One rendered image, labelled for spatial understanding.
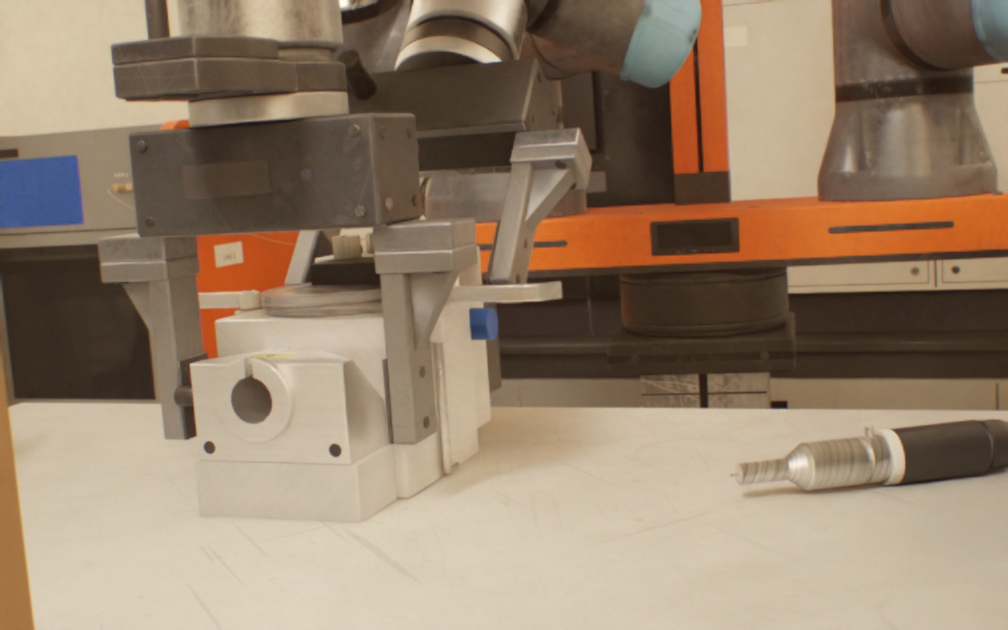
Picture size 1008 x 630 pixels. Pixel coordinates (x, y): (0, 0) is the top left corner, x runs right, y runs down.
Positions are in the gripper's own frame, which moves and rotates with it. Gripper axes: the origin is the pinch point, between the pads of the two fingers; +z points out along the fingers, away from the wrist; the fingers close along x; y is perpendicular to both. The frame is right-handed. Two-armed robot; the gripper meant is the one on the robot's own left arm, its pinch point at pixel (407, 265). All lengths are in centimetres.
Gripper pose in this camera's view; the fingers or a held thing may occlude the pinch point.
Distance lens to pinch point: 75.1
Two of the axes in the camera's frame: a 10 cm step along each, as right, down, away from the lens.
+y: -3.1, -5.3, -7.9
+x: 9.4, -0.2, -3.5
